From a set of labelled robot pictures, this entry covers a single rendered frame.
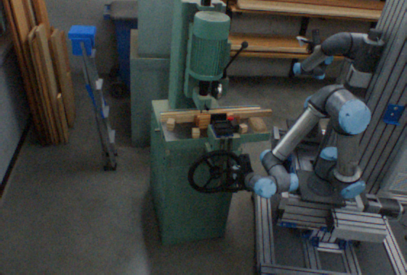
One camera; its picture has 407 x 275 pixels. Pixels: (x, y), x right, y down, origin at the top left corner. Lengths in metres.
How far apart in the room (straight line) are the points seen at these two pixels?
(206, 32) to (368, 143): 0.99
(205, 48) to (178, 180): 0.77
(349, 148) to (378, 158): 0.56
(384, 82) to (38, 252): 2.23
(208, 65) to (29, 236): 1.67
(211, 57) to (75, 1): 2.66
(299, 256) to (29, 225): 1.81
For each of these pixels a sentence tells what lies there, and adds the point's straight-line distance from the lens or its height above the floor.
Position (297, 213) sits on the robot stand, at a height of 0.67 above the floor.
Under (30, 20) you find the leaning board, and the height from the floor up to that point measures 1.01.
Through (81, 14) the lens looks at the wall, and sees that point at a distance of 4.14.
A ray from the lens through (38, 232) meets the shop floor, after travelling 2.62.
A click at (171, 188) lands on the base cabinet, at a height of 0.55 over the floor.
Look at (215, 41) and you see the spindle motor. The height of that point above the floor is 1.41.
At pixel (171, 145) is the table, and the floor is 0.87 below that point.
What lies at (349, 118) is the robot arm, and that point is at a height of 1.39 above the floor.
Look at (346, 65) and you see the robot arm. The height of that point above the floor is 1.28.
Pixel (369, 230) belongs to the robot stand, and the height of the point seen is 0.73.
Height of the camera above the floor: 1.99
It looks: 34 degrees down
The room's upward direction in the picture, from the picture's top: 8 degrees clockwise
